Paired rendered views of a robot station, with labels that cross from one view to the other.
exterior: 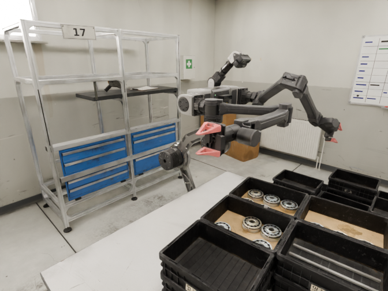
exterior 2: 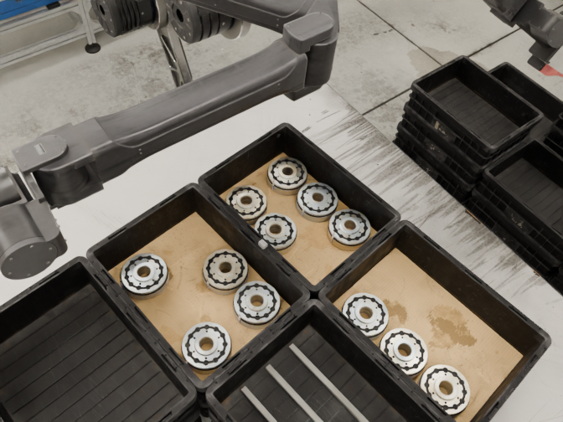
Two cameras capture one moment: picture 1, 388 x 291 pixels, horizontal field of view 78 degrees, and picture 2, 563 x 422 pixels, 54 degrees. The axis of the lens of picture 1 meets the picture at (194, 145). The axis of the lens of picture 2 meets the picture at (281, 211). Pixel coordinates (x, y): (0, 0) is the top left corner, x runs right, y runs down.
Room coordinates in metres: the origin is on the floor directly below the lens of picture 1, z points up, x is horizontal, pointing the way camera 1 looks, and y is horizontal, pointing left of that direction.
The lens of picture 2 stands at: (0.52, -0.47, 1.96)
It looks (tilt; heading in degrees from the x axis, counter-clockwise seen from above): 55 degrees down; 4
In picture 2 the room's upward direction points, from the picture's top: 6 degrees clockwise
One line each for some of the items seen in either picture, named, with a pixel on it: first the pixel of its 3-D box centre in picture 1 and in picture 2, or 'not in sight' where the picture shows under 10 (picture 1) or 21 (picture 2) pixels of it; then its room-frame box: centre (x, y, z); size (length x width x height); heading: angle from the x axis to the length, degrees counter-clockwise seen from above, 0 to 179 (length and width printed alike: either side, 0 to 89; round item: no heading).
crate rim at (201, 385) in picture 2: (246, 220); (197, 275); (1.04, -0.27, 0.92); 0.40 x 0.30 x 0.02; 53
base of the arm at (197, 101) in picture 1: (201, 105); not in sight; (1.38, -0.05, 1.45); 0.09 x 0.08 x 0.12; 137
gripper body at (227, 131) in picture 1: (220, 136); not in sight; (0.78, -0.09, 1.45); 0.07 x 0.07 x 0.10; 46
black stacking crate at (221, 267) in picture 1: (215, 265); (78, 378); (0.80, -0.09, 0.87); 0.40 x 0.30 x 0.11; 53
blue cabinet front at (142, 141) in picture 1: (156, 148); not in sight; (2.99, 0.50, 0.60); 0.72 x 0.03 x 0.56; 137
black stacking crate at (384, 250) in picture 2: (341, 228); (425, 328); (1.03, -0.77, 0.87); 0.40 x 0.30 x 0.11; 53
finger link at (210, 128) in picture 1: (206, 135); not in sight; (0.72, -0.04, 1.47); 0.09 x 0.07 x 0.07; 136
